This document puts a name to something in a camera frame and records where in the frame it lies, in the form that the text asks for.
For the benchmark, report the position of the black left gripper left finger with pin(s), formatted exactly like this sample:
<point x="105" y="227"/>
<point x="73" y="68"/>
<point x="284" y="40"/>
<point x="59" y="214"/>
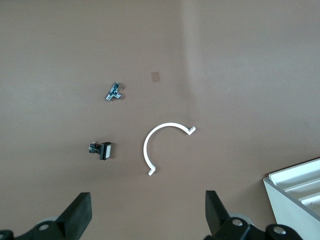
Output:
<point x="75" y="220"/>

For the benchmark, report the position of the chrome tee valve fitting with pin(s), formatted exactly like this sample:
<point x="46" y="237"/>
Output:
<point x="113" y="93"/>

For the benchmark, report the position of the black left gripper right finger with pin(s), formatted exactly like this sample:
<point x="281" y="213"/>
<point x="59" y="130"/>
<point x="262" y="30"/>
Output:
<point x="217" y="220"/>

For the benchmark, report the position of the black square push button switch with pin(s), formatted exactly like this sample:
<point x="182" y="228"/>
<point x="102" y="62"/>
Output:
<point x="106" y="150"/>

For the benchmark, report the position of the white divided plastic bin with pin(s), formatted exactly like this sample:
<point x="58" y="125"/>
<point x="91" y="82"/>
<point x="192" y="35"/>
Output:
<point x="287" y="215"/>

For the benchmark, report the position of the white semicircular pipe clamp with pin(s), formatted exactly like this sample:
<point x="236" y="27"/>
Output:
<point x="145" y="150"/>

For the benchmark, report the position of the brown tape patch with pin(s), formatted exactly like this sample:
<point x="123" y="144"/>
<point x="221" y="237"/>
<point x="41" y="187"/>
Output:
<point x="155" y="77"/>

